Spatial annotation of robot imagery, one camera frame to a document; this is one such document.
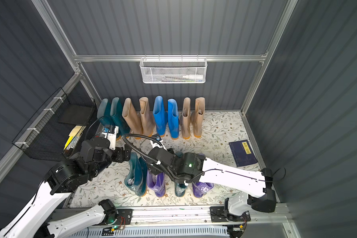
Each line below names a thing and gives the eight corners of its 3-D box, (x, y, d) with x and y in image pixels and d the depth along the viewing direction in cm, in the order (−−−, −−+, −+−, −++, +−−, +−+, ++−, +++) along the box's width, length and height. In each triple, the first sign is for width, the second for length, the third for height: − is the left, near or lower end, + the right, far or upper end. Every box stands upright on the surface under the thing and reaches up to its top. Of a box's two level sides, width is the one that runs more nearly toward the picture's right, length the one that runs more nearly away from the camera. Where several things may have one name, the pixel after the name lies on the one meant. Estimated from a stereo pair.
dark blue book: (236, 166, 93) (237, 164, 91) (228, 143, 104) (229, 141, 102) (257, 164, 94) (258, 162, 92) (246, 141, 105) (247, 140, 103)
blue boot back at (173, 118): (169, 142, 104) (166, 117, 84) (170, 124, 114) (168, 98, 94) (179, 142, 104) (178, 117, 84) (179, 124, 114) (178, 98, 94)
